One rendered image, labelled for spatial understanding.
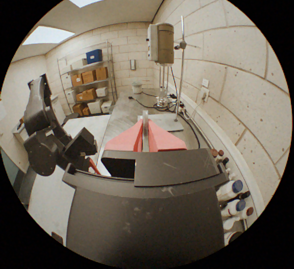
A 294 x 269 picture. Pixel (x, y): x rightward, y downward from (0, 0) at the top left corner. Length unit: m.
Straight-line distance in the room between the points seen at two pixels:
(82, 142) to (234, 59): 0.64
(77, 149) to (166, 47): 0.51
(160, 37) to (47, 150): 0.54
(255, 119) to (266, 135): 0.08
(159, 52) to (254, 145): 0.60
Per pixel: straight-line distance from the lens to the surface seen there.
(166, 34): 0.51
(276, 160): 0.48
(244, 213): 0.50
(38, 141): 0.18
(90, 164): 0.29
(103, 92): 2.45
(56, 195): 0.59
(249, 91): 0.49
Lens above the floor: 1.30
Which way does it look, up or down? 37 degrees down
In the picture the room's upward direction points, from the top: 2 degrees counter-clockwise
